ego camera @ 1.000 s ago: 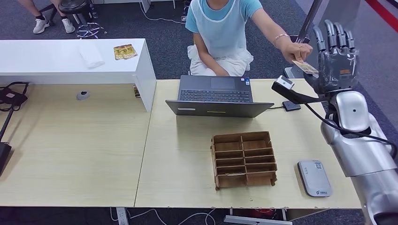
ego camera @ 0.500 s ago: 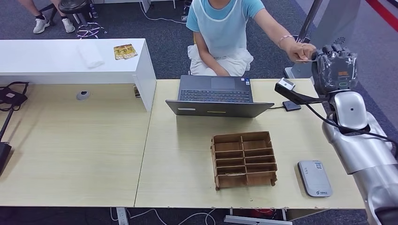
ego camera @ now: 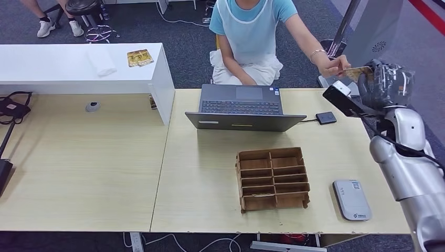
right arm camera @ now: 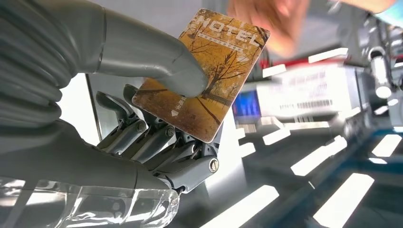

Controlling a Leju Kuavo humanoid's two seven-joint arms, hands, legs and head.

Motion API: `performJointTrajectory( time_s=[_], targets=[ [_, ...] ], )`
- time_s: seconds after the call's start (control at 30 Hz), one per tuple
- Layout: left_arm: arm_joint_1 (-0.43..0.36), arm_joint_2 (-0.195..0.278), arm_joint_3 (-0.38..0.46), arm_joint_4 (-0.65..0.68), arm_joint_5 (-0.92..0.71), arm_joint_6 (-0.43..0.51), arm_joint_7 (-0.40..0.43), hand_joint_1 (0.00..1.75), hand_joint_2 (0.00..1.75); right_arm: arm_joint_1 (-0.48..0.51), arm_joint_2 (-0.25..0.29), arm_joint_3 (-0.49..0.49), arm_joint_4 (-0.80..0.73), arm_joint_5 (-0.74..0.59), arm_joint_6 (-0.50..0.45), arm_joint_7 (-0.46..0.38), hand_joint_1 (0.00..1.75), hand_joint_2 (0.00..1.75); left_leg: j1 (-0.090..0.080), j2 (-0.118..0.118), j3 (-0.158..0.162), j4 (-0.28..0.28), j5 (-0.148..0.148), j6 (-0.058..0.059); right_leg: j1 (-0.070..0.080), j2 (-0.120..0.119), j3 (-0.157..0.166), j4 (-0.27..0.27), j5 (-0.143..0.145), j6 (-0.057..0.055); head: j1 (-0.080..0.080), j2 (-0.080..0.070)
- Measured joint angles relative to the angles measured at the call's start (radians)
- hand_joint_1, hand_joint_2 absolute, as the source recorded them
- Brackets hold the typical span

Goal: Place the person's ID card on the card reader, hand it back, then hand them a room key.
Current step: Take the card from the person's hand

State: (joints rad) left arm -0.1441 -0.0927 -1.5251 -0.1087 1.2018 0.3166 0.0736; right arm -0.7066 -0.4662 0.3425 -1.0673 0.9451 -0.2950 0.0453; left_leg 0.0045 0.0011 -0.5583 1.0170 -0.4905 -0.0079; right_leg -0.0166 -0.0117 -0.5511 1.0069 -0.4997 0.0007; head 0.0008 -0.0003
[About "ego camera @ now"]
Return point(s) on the grey card reader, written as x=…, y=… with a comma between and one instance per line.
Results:
x=352, y=200

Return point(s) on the small black hub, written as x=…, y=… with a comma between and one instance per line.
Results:
x=326, y=118

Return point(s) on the red barrier belt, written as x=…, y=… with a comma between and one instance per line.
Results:
x=426, y=14

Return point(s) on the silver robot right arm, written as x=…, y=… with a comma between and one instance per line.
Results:
x=410, y=167

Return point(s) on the metal desk foot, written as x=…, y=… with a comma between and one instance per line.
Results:
x=285, y=247

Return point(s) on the gold patterned card stack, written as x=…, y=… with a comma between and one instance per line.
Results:
x=139, y=58

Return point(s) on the grey desk grommet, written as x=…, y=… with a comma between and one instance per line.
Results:
x=92, y=106

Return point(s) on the white desk shelf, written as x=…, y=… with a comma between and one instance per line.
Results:
x=62, y=76

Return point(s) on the small dark patterned card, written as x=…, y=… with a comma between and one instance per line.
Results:
x=152, y=102

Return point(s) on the grey laptop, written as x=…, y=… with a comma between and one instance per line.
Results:
x=243, y=121

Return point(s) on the black stand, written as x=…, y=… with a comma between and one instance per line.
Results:
x=4, y=170

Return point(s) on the white power strip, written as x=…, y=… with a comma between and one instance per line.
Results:
x=136, y=241

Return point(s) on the person's left forearm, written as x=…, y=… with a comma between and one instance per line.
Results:
x=311, y=45

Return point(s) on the gold patterned ID card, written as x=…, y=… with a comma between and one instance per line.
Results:
x=356, y=73

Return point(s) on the thin room key card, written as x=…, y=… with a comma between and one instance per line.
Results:
x=260, y=195

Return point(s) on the white folded cloth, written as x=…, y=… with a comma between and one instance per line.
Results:
x=102, y=64

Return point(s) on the person's right hand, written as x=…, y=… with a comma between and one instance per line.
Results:
x=249, y=82

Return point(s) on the wooden card organizer box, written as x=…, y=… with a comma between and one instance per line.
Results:
x=273, y=179

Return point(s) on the person's right forearm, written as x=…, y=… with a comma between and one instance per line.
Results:
x=233, y=66

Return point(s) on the black round stool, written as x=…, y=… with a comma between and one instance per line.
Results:
x=81, y=7

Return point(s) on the person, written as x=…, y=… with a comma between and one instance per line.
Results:
x=45, y=27
x=250, y=31

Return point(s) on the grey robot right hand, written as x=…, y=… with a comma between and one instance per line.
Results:
x=386, y=87

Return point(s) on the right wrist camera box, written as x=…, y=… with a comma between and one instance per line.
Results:
x=342, y=99

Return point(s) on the silver kiosk stand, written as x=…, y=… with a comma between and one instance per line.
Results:
x=372, y=31

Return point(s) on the white background table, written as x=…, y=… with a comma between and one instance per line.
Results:
x=162, y=5

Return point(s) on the chrome stanchion post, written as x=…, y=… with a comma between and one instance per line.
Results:
x=342, y=31

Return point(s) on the yellow chair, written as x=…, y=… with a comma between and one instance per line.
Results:
x=217, y=41

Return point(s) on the person's left hand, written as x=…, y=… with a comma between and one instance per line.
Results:
x=332, y=66

